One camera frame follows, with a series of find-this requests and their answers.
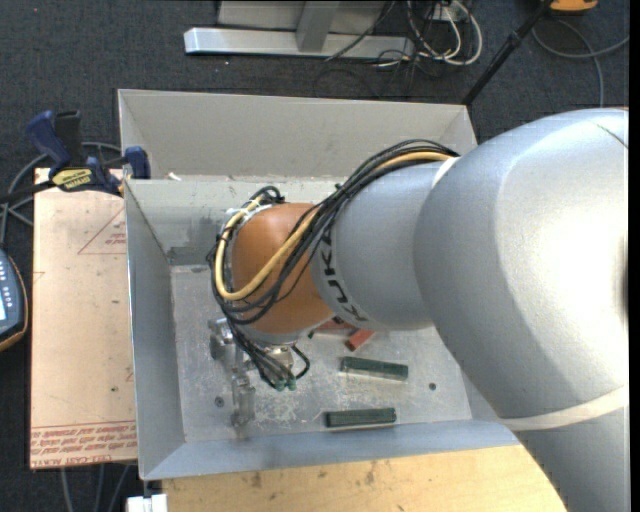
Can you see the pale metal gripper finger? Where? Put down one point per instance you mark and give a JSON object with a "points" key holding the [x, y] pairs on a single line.
{"points": [[222, 340], [244, 400]]}

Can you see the red-brown flat block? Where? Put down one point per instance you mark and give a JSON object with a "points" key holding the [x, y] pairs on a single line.
{"points": [[360, 340]]}

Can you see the dark green flat block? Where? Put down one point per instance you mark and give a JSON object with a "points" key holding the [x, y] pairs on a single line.
{"points": [[361, 417], [374, 369]]}

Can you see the brown cardboard board, red print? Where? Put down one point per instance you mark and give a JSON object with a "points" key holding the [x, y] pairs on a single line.
{"points": [[80, 320]]}

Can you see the grey metal bin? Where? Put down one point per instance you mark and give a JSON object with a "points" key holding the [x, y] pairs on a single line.
{"points": [[200, 140]]}

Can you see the black cylinder on white bracket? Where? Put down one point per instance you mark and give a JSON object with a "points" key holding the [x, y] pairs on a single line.
{"points": [[311, 334]]}

